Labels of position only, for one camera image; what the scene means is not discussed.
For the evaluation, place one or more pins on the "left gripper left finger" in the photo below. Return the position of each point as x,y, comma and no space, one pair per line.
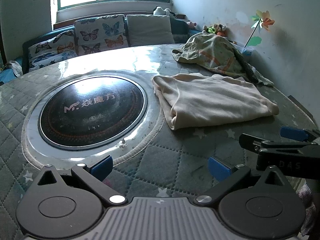
91,179

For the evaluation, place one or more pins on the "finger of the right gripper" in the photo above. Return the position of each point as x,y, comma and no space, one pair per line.
255,144
303,135

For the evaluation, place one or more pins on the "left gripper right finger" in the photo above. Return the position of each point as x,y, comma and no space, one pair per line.
229,179

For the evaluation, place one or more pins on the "cream white shirt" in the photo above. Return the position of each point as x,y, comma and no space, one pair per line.
195,100

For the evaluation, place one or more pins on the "round black induction cooktop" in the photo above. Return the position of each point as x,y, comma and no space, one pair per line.
91,112

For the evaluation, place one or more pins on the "green patterned garment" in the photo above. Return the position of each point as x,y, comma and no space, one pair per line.
218,55

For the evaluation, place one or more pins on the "colourful paper pinwheel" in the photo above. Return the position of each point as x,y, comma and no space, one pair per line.
262,20

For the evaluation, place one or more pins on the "small plush toy pile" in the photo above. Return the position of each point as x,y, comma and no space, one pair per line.
217,29

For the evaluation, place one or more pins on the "lying butterfly print cushion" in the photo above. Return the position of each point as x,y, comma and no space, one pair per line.
57,49

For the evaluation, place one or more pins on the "dark blue sofa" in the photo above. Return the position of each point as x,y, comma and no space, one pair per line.
179,28

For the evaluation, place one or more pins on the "upright butterfly print cushion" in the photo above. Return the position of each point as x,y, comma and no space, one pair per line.
98,34

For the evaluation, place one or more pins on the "plain grey cushion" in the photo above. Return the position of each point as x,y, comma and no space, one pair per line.
144,30

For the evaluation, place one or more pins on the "white plush toy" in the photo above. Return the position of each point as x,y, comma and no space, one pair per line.
159,11

